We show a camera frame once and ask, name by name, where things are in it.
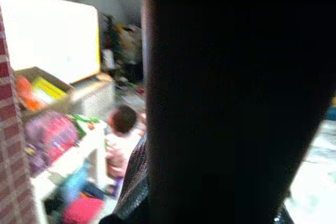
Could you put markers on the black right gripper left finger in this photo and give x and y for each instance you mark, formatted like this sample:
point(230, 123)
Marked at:
point(136, 179)

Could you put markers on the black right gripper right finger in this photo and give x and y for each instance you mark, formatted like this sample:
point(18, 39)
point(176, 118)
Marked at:
point(283, 214)

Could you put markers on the child in pink clothes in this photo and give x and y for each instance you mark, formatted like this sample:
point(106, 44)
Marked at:
point(122, 134)

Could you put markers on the red cushion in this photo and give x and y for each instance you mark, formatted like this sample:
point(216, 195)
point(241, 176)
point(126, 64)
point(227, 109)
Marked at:
point(82, 211)

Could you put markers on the white toy shelf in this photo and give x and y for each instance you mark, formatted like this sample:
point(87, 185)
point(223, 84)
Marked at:
point(76, 155)

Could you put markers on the green book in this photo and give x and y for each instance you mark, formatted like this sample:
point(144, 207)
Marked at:
point(85, 125)

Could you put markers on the grey storage box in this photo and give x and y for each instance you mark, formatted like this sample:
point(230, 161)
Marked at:
point(97, 98)

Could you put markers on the purple pink backpack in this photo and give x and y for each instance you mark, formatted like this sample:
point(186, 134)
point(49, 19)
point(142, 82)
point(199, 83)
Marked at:
point(50, 137)

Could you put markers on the blue yellow toy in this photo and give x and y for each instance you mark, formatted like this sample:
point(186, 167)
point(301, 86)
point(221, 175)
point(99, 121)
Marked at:
point(332, 110)

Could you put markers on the brown cardboard box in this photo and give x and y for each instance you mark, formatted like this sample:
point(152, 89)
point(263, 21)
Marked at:
point(56, 83)

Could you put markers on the yellow book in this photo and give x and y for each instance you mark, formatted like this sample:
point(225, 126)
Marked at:
point(48, 89)

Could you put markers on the red brick pattern panel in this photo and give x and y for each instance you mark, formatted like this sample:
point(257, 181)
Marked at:
point(11, 140)

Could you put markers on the pile of bags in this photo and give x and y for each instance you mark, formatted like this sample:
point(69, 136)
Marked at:
point(126, 43)

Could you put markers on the orange toy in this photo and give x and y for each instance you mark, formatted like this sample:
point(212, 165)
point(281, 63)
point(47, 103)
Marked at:
point(26, 95)

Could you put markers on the white board with yellow edge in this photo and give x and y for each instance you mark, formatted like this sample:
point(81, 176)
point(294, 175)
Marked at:
point(50, 35)

